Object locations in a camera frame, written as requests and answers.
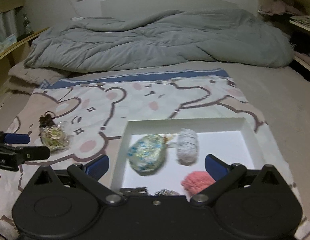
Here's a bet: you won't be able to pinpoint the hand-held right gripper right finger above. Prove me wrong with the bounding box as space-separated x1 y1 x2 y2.
191 154 279 205

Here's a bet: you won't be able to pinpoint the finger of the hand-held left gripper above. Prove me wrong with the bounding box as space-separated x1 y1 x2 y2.
16 145 51 164
0 131 31 145

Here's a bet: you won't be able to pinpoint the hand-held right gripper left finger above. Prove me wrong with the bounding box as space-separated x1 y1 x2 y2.
33 155 125 205

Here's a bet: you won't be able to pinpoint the pink yarn ball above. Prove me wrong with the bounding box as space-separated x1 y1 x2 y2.
181 170 217 195

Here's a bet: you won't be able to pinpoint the clear bag with brown tassel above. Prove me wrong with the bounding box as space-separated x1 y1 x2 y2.
39 111 71 153

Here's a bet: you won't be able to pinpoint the white cardboard box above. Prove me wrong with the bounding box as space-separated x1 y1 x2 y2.
110 117 268 197

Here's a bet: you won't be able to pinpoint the white yarn ball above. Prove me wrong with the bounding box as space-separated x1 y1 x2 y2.
175 128 199 166

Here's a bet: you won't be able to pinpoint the patterned fabric pouch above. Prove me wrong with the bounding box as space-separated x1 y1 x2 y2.
126 133 175 177

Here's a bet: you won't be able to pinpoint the grey speckled yarn ball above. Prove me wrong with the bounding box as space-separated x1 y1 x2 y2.
154 188 182 197

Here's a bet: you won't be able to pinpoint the beige fleece blanket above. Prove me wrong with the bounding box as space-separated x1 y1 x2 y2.
8 61 71 93

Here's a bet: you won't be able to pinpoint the printed bear blanket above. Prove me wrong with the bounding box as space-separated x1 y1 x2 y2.
0 67 303 240

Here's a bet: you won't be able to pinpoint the pale tissue pack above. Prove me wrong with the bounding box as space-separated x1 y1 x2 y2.
0 34 17 52

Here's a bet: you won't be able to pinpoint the cartoon bear print cloth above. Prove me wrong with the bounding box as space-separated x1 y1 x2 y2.
0 60 310 205

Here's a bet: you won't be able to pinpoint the wooden bedside shelf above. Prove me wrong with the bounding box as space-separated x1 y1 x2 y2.
0 0 49 95

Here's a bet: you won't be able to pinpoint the grey quilt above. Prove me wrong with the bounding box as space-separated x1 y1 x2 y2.
24 8 295 71

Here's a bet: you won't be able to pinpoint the printed paper stack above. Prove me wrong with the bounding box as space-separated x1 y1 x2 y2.
289 15 310 29

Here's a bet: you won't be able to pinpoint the pink folded clothes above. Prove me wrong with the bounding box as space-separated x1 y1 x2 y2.
260 0 303 15

